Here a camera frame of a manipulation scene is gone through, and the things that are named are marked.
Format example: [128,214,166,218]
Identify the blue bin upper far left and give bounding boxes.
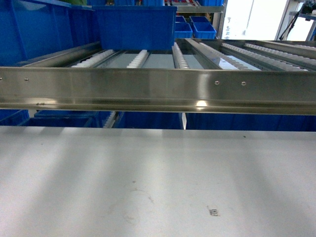
[0,0,100,66]

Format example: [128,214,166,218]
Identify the steel shelf front rail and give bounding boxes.
[0,67,316,115]

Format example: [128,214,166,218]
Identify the white roller track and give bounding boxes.
[172,42,190,69]
[71,49,115,68]
[127,50,150,69]
[200,43,248,70]

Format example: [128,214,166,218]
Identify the small QR code sticker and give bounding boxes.
[207,205,220,216]

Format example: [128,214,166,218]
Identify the large blue bin upper shelf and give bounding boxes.
[92,5,177,50]

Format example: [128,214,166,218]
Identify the blue bin lower shelf left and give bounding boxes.
[0,109,115,128]

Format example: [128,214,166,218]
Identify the blue bin lower shelf right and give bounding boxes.
[186,113,316,132]

